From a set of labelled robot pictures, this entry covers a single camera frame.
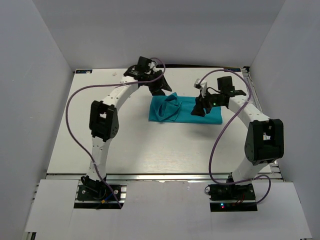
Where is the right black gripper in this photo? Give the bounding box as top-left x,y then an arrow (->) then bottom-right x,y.
190,89 -> 224,118

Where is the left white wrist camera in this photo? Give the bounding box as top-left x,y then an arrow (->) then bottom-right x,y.
148,61 -> 157,70

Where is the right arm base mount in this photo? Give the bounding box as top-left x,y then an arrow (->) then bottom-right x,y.
204,183 -> 258,213

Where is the blue label sticker right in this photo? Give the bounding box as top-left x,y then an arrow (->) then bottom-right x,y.
223,68 -> 242,72

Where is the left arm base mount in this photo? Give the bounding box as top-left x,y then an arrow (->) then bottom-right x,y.
74,176 -> 127,210

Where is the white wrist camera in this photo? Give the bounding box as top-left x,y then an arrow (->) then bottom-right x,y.
148,61 -> 157,70
194,78 -> 208,98

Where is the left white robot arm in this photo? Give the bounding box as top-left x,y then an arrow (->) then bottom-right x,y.
81,56 -> 172,200

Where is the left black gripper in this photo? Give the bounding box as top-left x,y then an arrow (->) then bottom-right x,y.
144,69 -> 172,96

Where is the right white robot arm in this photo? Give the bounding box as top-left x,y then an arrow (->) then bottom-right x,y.
191,76 -> 284,200

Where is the teal t-shirt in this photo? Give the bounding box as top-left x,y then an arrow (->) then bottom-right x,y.
148,92 -> 223,125

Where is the aluminium front rail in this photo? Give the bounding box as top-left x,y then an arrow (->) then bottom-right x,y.
46,171 -> 285,183

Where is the blue label sticker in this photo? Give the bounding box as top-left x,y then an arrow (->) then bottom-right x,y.
223,68 -> 242,72
75,69 -> 93,74

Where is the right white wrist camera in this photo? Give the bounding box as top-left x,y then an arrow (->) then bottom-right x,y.
194,78 -> 208,98

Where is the blue label sticker left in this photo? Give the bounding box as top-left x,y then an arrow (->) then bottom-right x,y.
75,69 -> 93,74

